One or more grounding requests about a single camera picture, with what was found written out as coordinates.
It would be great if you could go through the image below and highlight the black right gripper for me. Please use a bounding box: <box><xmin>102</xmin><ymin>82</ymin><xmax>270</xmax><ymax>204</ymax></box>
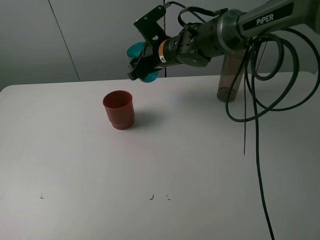
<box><xmin>128</xmin><ymin>5</ymin><xmax>163</xmax><ymax>81</ymax></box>

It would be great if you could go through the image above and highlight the teal translucent plastic cup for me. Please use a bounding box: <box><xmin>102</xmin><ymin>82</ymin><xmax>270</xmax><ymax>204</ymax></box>
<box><xmin>126</xmin><ymin>42</ymin><xmax>159</xmax><ymax>83</ymax></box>

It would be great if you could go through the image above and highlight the smoky translucent water bottle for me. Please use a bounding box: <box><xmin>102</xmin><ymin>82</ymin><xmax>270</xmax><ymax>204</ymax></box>
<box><xmin>216</xmin><ymin>50</ymin><xmax>246</xmax><ymax>103</ymax></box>

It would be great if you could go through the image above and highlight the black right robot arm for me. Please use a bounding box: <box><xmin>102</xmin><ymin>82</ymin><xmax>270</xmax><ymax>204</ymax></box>
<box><xmin>128</xmin><ymin>0</ymin><xmax>320</xmax><ymax>83</ymax></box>

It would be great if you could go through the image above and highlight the red plastic cup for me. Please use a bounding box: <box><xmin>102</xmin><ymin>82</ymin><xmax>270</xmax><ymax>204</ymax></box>
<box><xmin>102</xmin><ymin>90</ymin><xmax>135</xmax><ymax>130</ymax></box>

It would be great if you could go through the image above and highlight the black camera cable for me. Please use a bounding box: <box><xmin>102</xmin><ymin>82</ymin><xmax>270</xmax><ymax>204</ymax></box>
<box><xmin>162</xmin><ymin>1</ymin><xmax>320</xmax><ymax>240</ymax></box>

